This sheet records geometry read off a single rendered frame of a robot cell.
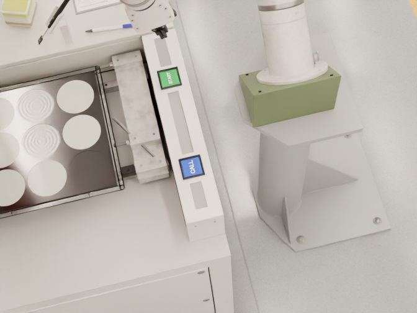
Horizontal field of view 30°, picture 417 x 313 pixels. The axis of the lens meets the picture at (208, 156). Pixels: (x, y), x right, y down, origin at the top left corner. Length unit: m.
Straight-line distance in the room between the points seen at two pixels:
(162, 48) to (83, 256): 0.58
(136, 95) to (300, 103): 0.44
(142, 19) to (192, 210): 0.47
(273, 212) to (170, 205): 0.87
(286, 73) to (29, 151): 0.70
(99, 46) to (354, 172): 1.23
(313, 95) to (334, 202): 0.93
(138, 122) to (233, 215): 0.91
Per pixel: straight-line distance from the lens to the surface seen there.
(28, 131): 2.11
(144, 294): 2.14
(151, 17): 1.84
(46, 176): 2.04
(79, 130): 2.08
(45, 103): 2.13
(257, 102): 2.00
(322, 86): 2.02
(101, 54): 2.17
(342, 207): 2.91
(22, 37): 2.18
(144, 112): 2.09
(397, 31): 3.31
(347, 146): 3.01
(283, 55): 2.02
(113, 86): 2.18
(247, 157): 2.98
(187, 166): 1.92
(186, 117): 1.98
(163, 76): 2.04
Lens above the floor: 2.72
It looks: 66 degrees down
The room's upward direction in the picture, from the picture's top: 6 degrees counter-clockwise
